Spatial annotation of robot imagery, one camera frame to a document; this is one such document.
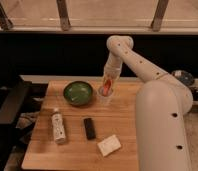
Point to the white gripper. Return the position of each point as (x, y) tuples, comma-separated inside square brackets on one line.
[(111, 73)]

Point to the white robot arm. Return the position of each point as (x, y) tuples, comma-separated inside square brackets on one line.
[(160, 106)]

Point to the translucent plastic cup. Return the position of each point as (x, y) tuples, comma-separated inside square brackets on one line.
[(104, 99)]

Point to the green ceramic bowl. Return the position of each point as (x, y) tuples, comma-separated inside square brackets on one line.
[(78, 93)]

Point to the black rectangular block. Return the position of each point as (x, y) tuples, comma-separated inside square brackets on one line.
[(89, 128)]

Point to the wooden cutting board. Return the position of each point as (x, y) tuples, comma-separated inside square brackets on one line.
[(78, 153)]

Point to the white sponge block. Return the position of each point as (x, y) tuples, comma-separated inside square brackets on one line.
[(109, 145)]

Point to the white bottle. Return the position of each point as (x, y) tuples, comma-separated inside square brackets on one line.
[(59, 134)]

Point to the blue-grey plate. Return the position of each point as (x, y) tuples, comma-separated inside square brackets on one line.
[(183, 76)]

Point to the black chair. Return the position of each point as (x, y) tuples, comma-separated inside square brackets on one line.
[(10, 111)]

